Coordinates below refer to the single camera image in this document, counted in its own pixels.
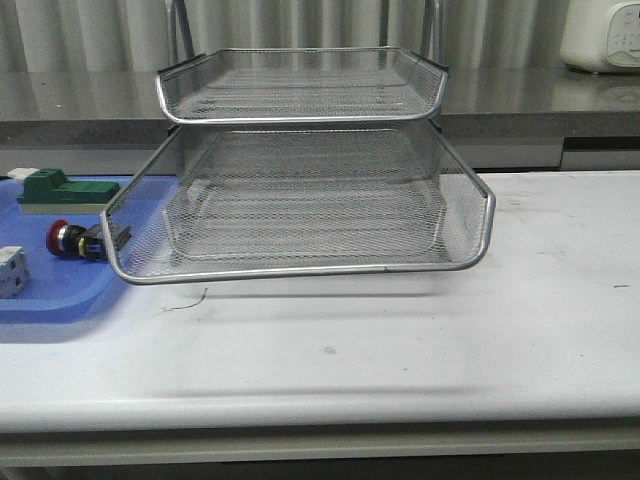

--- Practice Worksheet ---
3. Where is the silver mesh tray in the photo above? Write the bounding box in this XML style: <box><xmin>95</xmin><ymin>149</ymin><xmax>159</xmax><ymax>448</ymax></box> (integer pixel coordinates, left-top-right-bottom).
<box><xmin>101</xmin><ymin>123</ymin><xmax>496</xmax><ymax>285</ymax></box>
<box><xmin>154</xmin><ymin>46</ymin><xmax>450</xmax><ymax>125</ymax></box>
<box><xmin>164</xmin><ymin>179</ymin><xmax>447</xmax><ymax>261</ymax></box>

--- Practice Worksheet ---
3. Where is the red emergency stop button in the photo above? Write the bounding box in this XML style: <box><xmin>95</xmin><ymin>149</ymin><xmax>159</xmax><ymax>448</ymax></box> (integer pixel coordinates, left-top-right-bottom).
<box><xmin>45</xmin><ymin>219</ymin><xmax>108</xmax><ymax>262</ymax></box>

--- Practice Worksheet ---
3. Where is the silver mesh bottom tray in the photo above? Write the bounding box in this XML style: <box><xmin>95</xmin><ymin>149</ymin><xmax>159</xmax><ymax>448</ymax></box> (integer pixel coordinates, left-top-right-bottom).
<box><xmin>164</xmin><ymin>179</ymin><xmax>447</xmax><ymax>261</ymax></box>

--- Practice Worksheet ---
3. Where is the silver mesh top tray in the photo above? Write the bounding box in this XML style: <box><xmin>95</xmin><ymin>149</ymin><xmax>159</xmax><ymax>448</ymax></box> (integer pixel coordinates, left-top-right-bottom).
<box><xmin>154</xmin><ymin>46</ymin><xmax>450</xmax><ymax>125</ymax></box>

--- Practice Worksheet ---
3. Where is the blue plastic tray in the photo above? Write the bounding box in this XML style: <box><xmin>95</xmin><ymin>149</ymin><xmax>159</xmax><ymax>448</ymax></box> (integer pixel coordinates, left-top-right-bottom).
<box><xmin>0</xmin><ymin>174</ymin><xmax>181</xmax><ymax>325</ymax></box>

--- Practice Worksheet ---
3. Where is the grey back counter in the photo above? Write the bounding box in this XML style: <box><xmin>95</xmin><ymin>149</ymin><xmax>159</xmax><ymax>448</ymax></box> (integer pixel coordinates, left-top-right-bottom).
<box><xmin>1</xmin><ymin>67</ymin><xmax>639</xmax><ymax>175</ymax></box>

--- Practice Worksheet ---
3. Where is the white terminal block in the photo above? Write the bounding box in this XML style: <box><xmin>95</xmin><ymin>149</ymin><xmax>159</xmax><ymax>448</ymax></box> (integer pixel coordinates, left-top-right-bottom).
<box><xmin>0</xmin><ymin>246</ymin><xmax>30</xmax><ymax>299</ymax></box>

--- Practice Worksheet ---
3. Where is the white countertop appliance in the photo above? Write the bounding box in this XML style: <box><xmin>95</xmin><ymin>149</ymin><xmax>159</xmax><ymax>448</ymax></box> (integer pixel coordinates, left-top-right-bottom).
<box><xmin>559</xmin><ymin>0</ymin><xmax>639</xmax><ymax>74</ymax></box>

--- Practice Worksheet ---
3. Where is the silver metal rack frame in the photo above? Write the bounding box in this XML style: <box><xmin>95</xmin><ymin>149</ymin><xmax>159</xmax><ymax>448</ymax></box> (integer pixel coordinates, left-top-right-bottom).
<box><xmin>166</xmin><ymin>0</ymin><xmax>451</xmax><ymax>136</ymax></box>

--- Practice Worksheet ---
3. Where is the green electrical switch block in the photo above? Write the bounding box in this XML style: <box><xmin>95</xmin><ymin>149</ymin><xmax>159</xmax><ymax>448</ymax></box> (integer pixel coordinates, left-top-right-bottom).
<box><xmin>7</xmin><ymin>167</ymin><xmax>120</xmax><ymax>215</ymax></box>

